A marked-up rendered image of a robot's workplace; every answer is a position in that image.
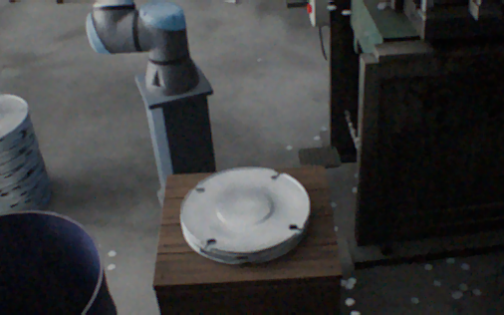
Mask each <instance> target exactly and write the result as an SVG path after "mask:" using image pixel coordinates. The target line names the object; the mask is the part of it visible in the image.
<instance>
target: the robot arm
mask: <svg viewBox="0 0 504 315"><path fill-rule="evenodd" d="M93 9H94V12H91V13H89V15H88V18H87V19H88V21H87V26H86V27H87V33H88V36H89V39H90V42H91V45H92V47H93V49H95V50H96V51H97V53H99V54H109V55H112V54H118V53H143V52H147V59H148V63H147V68H146V74H145V84H146V88H147V89H148V90H149V91H150V92H151V93H152V94H155V95H158V96H163V97H172V96H178V95H182V94H184V93H186V92H189V91H190V90H192V89H194V88H195V87H196V86H197V84H198V83H199V75H198V69H197V67H196V65H195V63H194V62H193V60H192V58H191V57H190V54H189V42H188V34H187V28H186V25H187V23H186V20H185V17H184V12H183V9H182V8H181V7H180V6H179V5H177V4H176V3H174V2H168V1H161V0H157V1H152V2H147V3H145V4H143V5H142V6H141V7H140V9H139V10H136V4H135V2H134V1H132V0H98V1H97V2H96V3H95V4H94V5H93Z"/></svg>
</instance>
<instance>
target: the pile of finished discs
mask: <svg viewBox="0 0 504 315"><path fill-rule="evenodd" d="M309 222H310V202H309V199H308V196H307V194H306V192H305V190H304V189H303V188H302V186H301V185H300V184H299V183H298V182H296V181H295V180H294V179H292V178H291V177H289V176H288V175H287V174H285V173H283V174H279V176H276V173H275V171H274V170H272V169H268V168H262V167H239V168H234V169H229V170H225V171H222V172H220V173H215V174H212V175H210V176H208V177H207V178H206V179H204V180H203V181H201V182H200V183H198V186H196V187H195V189H194V190H191V191H190V192H189V193H188V194H187V196H186V197H185V199H184V200H183V202H182V209H181V223H182V226H183V231H184V235H185V239H186V240H187V242H188V244H189V245H190V246H191V247H193V248H194V249H195V250H196V251H197V252H198V253H199V254H200V255H202V256H204V257H206V258H208V259H210V260H214V261H217V262H221V263H224V264H231V265H245V262H248V265H251V264H258V263H262V262H266V261H272V260H274V259H276V258H278V257H280V256H282V255H284V254H286V253H287V252H288V251H290V250H291V249H293V248H295V247H296V246H297V245H298V244H299V242H300V240H301V239H302V238H303V237H304V236H305V234H306V232H307V229H308V226H309Z"/></svg>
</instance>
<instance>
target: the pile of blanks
mask: <svg viewBox="0 0 504 315"><path fill-rule="evenodd" d="M50 194H52V187H51V181H50V178H49V174H48V171H47V169H46V165H45V163H44V157H43V154H42V152H41V150H40V146H39V144H38V139H37V136H36V133H35V129H34V126H33V121H32V118H31V116H30V114H29V115H28V120H27V122H26V124H24V125H23V126H22V127H21V129H20V130H19V131H18V132H17V133H15V134H14V135H12V136H10V137H9V138H8V139H6V140H4V141H3V142H0V213H4V212H6V213H9V212H15V211H23V210H42V209H43V208H45V207H46V204H47V203H48V202H49V200H50V199H51V197H52V196H51V195H50Z"/></svg>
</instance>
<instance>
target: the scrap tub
mask: <svg viewBox="0 0 504 315"><path fill-rule="evenodd" d="M113 305H114V306H113ZM114 309H115V310H114ZM0 315H118V309H117V305H116V302H115V301H114V298H113V296H112V295H111V293H110V291H109V287H108V283H107V279H106V275H105V271H104V268H103V258H102V254H101V249H100V246H99V245H98V243H97V241H96V239H95V238H94V237H93V235H92V234H91V233H90V232H89V231H88V230H87V229H86V228H85V227H83V226H82V225H81V224H80V223H79V222H75V221H74V220H72V219H70V218H69V217H67V216H64V215H61V214H58V213H54V212H49V211H41V210H23V211H15V212H9V213H6V212H4V213H0Z"/></svg>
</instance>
